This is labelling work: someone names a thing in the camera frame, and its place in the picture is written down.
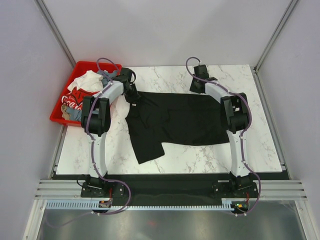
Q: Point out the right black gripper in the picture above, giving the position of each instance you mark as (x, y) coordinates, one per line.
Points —
(193, 88)

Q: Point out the grey-blue t-shirt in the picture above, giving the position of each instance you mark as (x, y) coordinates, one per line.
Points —
(107, 76)

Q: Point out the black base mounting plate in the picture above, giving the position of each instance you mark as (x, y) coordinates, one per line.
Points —
(169, 189)

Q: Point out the beige garment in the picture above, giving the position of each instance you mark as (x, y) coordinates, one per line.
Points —
(67, 112)

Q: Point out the red plastic bin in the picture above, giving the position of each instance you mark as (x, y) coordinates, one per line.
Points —
(80, 69)

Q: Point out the left aluminium frame post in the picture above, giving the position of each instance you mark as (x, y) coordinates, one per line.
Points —
(55, 30)

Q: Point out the red coca-cola t-shirt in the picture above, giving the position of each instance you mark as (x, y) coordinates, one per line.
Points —
(74, 99)

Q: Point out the white slotted cable duct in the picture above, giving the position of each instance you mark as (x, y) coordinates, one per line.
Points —
(99, 205)

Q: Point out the white t-shirt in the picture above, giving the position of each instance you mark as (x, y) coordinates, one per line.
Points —
(90, 82)

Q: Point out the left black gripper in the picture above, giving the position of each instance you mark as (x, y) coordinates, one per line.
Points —
(134, 98)

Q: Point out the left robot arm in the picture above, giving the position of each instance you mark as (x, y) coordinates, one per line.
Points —
(96, 117)

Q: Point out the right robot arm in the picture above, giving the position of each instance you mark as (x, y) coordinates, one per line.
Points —
(235, 116)

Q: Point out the black t-shirt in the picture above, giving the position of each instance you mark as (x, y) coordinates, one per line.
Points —
(176, 118)

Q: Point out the aluminium frame post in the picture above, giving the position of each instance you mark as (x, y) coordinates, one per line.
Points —
(276, 33)
(55, 30)

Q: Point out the right aluminium frame post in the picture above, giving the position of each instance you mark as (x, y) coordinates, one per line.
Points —
(276, 33)

